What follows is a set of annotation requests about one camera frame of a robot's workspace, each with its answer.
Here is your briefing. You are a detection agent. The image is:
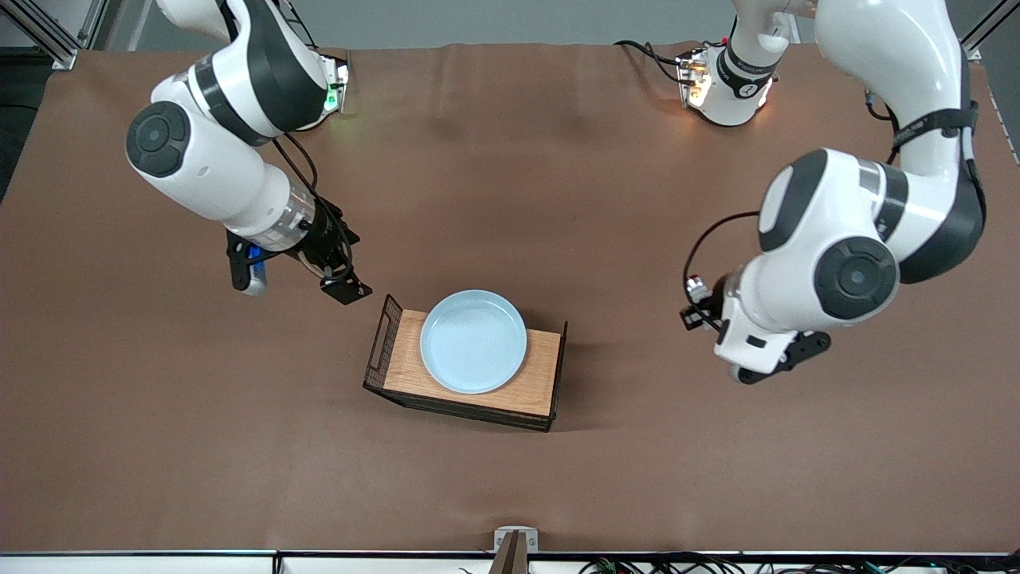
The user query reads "light blue round plate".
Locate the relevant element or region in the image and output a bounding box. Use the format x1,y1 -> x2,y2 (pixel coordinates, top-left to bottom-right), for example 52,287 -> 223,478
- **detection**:
420,289 -> 528,395

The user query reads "brown table cover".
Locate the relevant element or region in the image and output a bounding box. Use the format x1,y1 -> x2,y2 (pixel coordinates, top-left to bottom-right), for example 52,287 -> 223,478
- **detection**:
0,40 -> 1020,555

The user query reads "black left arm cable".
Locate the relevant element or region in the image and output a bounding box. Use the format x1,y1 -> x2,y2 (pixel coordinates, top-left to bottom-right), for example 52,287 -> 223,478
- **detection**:
683,210 -> 759,320

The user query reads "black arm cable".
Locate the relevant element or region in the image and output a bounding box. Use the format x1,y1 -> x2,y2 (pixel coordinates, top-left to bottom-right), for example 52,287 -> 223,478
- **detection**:
683,210 -> 759,320
275,134 -> 353,276

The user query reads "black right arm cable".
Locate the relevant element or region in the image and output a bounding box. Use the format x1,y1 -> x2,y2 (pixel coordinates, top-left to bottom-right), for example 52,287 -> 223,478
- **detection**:
275,134 -> 353,276

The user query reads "wooden tray with wire frame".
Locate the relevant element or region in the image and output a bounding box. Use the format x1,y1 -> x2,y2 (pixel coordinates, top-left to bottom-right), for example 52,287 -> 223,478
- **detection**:
363,293 -> 569,433

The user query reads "black cable bundle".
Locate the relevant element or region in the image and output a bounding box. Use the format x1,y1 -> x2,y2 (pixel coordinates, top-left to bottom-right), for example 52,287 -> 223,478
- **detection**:
578,552 -> 1020,574

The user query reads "black base power cable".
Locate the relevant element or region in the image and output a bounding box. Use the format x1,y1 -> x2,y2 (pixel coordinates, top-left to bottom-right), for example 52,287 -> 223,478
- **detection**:
614,38 -> 694,85

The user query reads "metal clamp bracket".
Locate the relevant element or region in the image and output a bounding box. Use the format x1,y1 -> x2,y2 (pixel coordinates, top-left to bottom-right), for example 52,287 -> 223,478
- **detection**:
493,526 -> 539,574

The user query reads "aluminium frame profile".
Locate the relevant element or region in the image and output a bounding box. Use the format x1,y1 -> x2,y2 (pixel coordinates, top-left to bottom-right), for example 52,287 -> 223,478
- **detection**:
960,0 -> 1009,61
0,0 -> 108,69

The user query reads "white table edge rail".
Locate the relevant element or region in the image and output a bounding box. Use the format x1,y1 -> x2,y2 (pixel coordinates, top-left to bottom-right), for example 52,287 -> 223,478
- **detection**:
0,550 -> 1020,574

